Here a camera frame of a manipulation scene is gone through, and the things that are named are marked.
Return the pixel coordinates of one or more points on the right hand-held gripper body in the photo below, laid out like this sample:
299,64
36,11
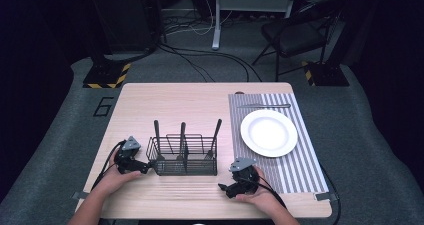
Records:
245,175

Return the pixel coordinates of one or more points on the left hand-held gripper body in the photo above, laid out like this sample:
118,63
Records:
128,155

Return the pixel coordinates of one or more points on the person's right hand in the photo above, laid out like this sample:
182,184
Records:
263,195

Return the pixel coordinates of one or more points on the person's left hand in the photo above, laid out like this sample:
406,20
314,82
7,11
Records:
115,180

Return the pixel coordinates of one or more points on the white plate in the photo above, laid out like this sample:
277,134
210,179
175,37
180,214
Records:
268,133

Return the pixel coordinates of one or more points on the grey tape piece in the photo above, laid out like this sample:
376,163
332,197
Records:
80,195
325,196

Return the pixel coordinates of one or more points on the grey striped placemat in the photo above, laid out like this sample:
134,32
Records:
310,171

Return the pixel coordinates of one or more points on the silver table knife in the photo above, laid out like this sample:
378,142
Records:
263,106

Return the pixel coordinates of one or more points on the black base with yellow stripes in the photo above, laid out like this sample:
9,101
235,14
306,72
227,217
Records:
105,75
326,73

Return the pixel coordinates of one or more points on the dark cabinet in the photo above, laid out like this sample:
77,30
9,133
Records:
123,15

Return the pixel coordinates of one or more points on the black folding chair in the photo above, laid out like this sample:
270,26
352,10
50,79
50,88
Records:
293,35

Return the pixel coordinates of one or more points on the white metal stand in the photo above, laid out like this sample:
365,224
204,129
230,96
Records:
216,28

